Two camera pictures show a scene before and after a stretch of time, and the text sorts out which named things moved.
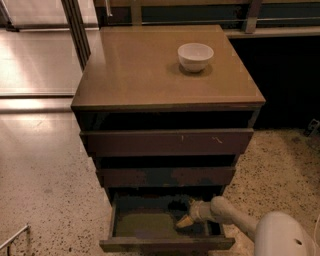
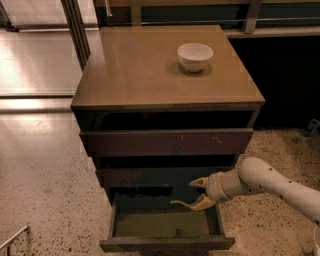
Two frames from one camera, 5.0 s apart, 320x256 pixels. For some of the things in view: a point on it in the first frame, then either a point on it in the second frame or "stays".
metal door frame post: x=78 y=31 stays
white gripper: x=197 y=212 -> x=214 y=186
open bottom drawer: x=146 y=223 stays
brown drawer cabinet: x=162 y=137 stays
